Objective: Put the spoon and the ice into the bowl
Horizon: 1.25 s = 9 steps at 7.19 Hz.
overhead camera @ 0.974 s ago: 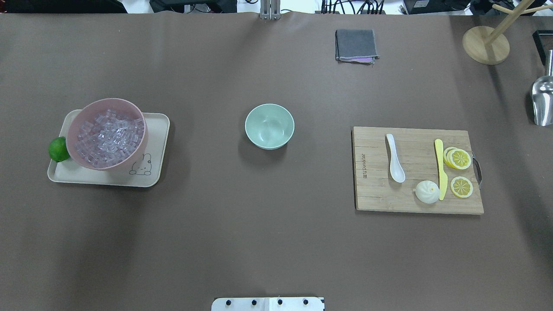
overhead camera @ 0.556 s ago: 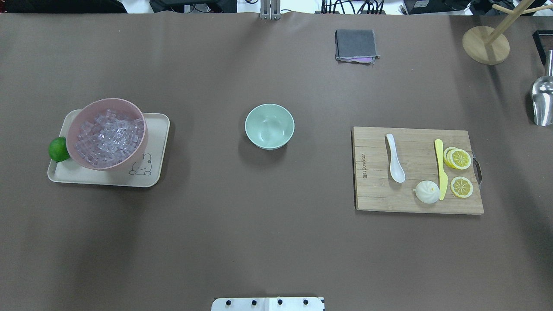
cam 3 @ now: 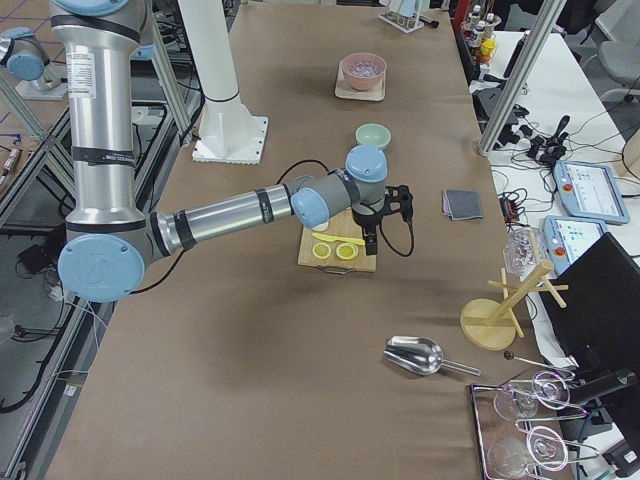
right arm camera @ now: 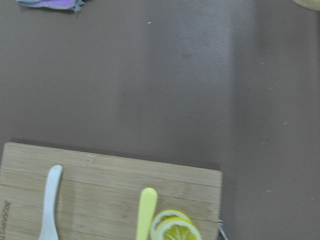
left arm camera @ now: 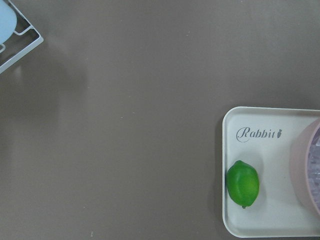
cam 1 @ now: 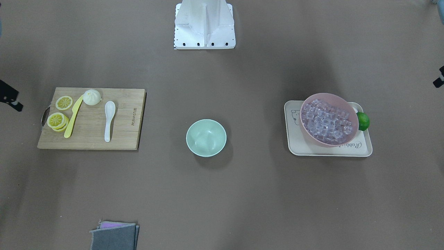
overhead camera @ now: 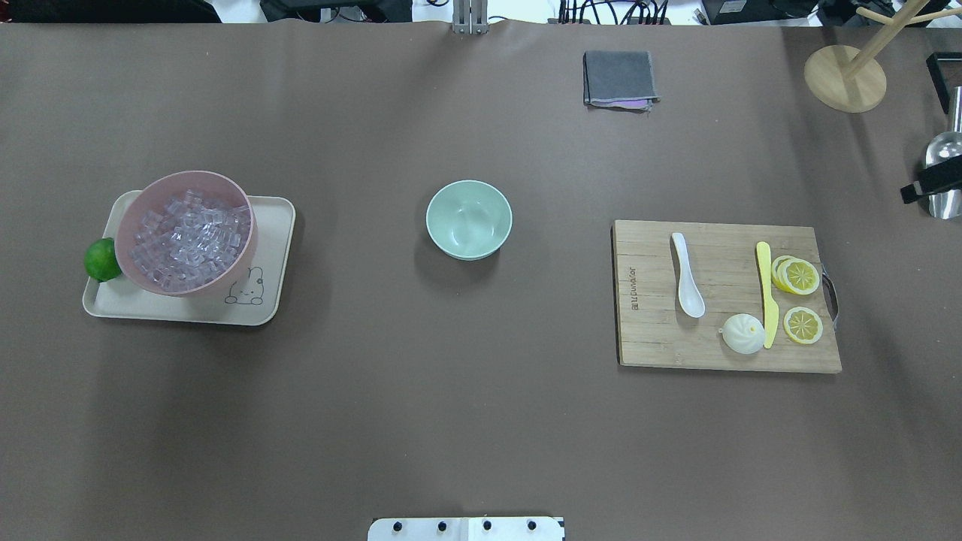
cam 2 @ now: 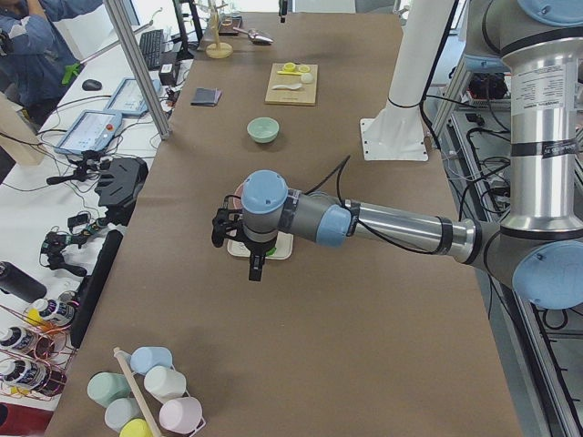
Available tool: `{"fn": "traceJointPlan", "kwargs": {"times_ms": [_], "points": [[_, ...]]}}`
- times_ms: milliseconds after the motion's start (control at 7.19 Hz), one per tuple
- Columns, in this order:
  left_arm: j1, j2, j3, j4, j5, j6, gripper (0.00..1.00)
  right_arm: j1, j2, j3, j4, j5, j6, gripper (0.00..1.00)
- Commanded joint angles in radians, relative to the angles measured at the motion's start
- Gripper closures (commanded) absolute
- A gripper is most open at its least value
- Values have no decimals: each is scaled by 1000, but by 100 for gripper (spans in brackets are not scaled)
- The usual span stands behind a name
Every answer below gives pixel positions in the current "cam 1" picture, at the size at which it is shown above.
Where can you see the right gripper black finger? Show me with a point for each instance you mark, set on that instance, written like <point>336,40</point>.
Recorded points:
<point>16,105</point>

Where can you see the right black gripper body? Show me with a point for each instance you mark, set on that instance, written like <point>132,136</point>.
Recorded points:
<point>7,94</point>

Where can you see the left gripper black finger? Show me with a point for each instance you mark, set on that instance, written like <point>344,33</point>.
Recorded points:
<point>439,82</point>

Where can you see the white ceramic spoon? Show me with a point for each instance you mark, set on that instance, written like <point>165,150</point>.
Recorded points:
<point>110,109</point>

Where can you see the pink bowl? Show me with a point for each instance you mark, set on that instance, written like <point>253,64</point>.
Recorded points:
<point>334,100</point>

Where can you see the pile of clear ice cubes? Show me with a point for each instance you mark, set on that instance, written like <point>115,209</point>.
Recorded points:
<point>326,123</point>

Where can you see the green ceramic bowl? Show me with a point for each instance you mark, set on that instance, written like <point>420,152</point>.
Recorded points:
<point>206,138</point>

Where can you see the stacked lemon slices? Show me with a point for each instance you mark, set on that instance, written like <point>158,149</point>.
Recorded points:
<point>58,122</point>

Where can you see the lemon slice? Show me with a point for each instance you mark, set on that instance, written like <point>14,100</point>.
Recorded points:
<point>64,102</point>

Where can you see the yellow plastic knife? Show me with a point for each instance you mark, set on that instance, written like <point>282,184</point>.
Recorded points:
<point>75,110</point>

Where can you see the bamboo cutting board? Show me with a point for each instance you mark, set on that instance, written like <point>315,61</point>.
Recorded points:
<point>89,127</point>

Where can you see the green lime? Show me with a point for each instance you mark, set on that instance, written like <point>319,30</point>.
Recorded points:
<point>364,121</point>

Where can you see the cream rabbit tray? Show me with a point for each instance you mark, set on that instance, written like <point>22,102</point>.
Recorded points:
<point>360,146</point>

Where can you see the grey folded cloth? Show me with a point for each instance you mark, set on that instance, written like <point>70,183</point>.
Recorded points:
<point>115,236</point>

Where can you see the white camera pillar with base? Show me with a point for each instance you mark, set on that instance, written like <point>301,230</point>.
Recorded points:
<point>204,25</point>

